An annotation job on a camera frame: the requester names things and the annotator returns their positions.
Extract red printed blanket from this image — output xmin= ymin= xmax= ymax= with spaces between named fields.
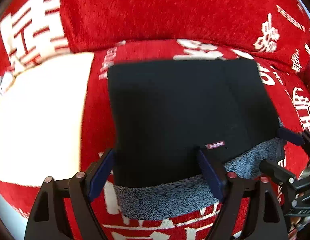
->
xmin=0 ymin=0 xmax=310 ymax=240

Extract black fleece-lined pants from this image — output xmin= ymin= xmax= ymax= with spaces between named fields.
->
xmin=107 ymin=59 xmax=287 ymax=220

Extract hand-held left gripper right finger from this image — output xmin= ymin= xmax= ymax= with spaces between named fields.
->
xmin=197 ymin=149 xmax=288 ymax=240

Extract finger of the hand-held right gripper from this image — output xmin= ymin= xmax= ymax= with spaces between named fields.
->
xmin=259 ymin=158 xmax=297 ymax=191
xmin=278 ymin=127 xmax=310 ymax=161

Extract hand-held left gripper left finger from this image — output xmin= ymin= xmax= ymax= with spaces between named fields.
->
xmin=25 ymin=148 xmax=116 ymax=240

